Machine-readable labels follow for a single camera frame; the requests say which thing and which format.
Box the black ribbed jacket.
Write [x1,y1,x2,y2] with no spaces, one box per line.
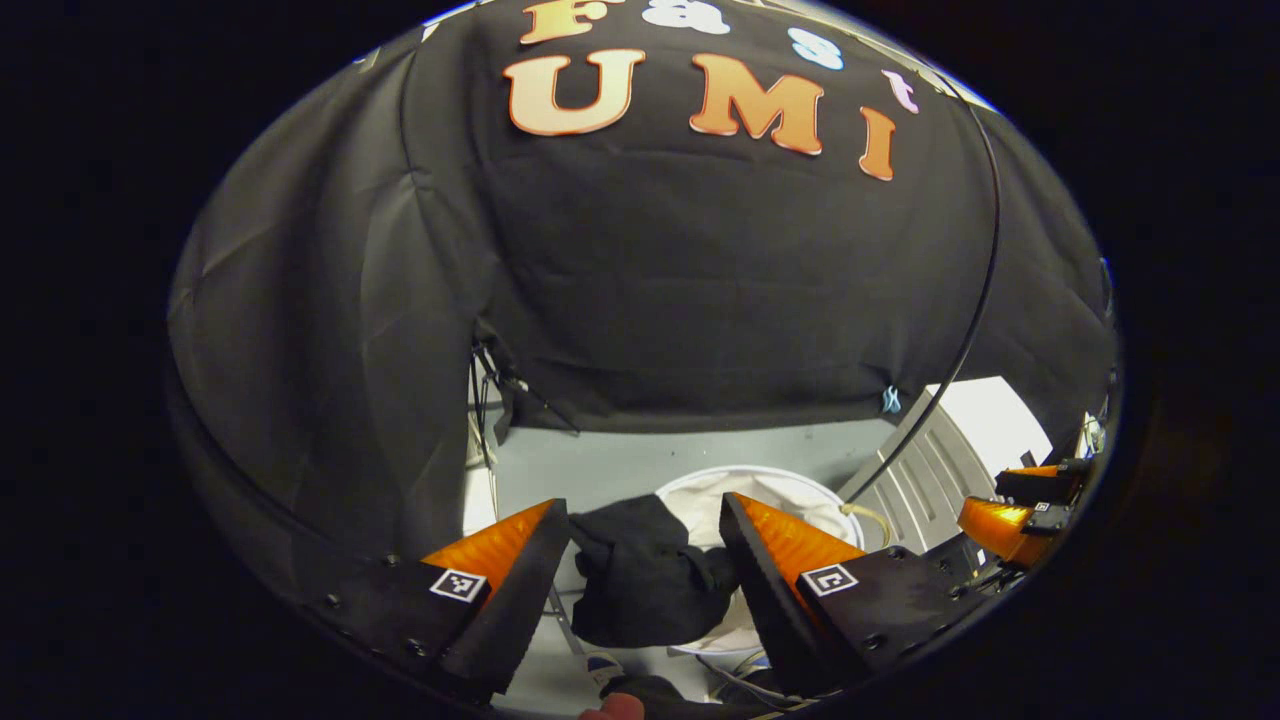
[568,493,741,649]

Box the white laundry hamper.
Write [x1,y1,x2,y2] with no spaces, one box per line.
[655,464,869,656]

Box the black backdrop cloth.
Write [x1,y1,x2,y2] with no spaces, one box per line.
[165,0,1119,601]

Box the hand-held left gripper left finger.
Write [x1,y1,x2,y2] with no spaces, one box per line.
[300,498,571,701]

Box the white flat board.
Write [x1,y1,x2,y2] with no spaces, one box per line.
[925,377,1054,479]

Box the grey ribbed panel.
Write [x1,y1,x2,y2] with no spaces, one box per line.
[835,388,1001,561]

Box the black clothes rail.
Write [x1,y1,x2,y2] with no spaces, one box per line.
[845,70,1003,501]

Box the black stand with cables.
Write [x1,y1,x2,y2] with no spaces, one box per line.
[468,340,581,491]

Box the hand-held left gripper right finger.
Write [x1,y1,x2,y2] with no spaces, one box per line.
[718,490,986,696]

